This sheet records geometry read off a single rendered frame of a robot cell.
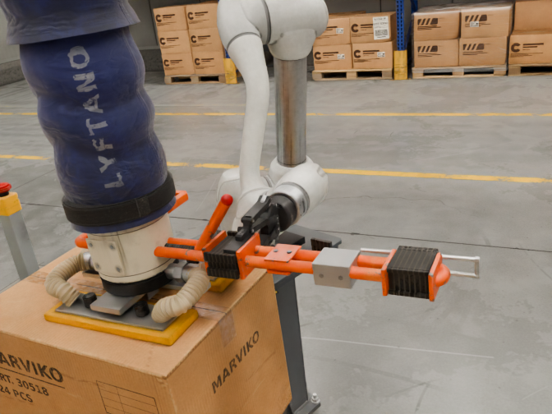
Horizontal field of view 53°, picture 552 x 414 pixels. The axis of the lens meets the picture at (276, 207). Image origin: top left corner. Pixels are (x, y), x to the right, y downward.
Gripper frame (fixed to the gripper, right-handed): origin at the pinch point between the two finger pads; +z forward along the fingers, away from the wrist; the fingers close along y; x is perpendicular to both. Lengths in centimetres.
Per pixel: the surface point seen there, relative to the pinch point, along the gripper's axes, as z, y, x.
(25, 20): 11, -47, 27
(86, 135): 9.0, -26.4, 22.3
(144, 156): 1.0, -19.7, 17.0
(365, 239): -225, 118, 45
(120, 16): -0.2, -45.2, 16.7
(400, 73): -696, 111, 129
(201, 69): -706, 98, 457
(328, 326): -131, 118, 37
